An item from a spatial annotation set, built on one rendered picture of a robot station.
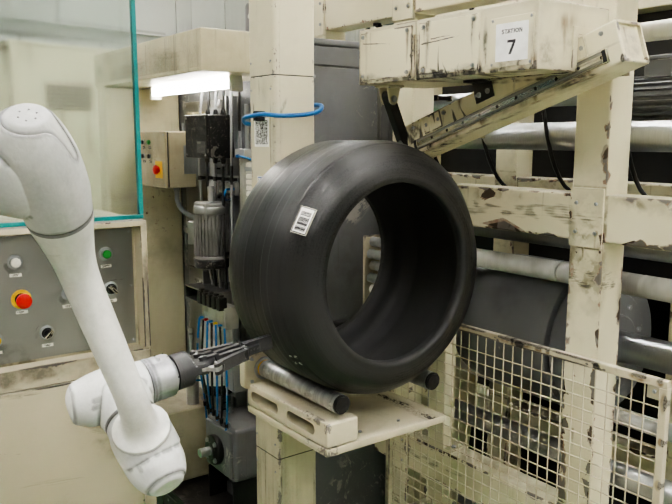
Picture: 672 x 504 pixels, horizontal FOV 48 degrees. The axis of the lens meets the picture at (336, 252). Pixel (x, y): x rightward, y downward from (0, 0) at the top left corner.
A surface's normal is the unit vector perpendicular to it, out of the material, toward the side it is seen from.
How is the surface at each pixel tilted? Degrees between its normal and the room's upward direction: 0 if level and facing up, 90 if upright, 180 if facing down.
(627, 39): 72
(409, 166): 79
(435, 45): 90
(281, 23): 90
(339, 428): 90
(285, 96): 90
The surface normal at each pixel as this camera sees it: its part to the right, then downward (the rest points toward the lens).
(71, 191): 0.83, 0.40
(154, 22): 0.74, 0.11
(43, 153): 0.63, 0.29
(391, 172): 0.56, -0.06
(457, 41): -0.81, 0.09
